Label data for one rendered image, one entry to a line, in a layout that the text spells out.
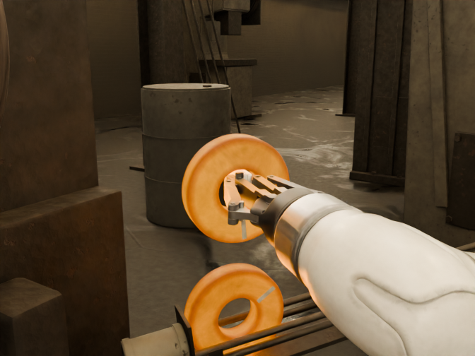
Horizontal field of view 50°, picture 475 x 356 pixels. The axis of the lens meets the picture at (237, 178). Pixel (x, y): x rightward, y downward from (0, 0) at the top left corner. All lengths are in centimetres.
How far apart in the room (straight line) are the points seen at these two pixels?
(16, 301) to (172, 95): 249
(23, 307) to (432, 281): 48
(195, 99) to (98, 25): 592
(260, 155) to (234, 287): 20
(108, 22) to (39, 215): 832
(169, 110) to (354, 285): 275
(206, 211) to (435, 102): 230
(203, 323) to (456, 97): 229
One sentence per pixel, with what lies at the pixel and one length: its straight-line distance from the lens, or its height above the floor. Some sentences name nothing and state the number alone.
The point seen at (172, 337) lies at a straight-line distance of 78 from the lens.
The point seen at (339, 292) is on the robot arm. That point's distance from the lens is 41.
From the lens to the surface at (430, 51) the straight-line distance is 291.
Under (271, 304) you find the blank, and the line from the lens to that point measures 81.
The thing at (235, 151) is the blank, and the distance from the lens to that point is 69.
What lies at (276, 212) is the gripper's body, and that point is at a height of 93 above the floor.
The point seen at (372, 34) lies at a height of 123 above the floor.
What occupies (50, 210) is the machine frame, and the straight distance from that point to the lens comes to 80.
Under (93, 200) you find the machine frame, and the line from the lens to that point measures 84.
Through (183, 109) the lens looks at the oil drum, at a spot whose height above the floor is 76.
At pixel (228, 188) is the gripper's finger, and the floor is 93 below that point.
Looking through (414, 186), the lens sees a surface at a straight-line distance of 304.
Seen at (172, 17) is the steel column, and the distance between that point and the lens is 473.
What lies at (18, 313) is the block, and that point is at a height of 80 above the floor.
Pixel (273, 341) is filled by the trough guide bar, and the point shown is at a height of 67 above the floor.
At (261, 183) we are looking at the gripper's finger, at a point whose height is 93.
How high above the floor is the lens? 110
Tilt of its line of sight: 14 degrees down
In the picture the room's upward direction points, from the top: straight up
